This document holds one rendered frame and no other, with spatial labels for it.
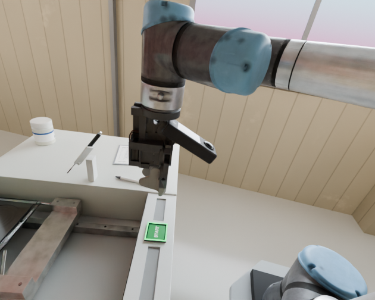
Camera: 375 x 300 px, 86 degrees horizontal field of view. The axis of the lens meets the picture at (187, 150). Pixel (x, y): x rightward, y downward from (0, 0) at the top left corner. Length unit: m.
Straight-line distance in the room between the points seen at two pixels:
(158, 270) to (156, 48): 0.45
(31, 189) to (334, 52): 0.84
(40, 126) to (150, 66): 0.68
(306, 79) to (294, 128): 1.78
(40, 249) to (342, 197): 2.54
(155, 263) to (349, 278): 0.39
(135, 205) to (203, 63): 0.57
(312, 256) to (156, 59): 0.48
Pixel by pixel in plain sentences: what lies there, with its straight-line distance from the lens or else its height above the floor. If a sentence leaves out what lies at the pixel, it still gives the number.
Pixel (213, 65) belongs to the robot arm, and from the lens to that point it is 0.26.
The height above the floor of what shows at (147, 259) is 0.96.
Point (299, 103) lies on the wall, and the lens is 2.06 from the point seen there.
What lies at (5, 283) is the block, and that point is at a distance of 0.66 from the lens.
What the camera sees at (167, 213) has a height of 0.96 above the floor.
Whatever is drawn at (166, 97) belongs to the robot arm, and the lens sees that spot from 0.34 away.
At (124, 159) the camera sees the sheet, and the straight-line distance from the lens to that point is 0.83.
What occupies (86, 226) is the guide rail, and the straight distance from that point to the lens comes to 0.77.
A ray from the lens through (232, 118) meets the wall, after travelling 2.02.
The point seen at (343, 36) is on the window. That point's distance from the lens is 2.04.
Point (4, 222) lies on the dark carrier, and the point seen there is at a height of 0.90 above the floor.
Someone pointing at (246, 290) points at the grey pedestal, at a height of 0.82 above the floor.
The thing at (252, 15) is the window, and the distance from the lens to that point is 1.90.
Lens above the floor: 1.43
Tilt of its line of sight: 30 degrees down
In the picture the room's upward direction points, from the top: 9 degrees clockwise
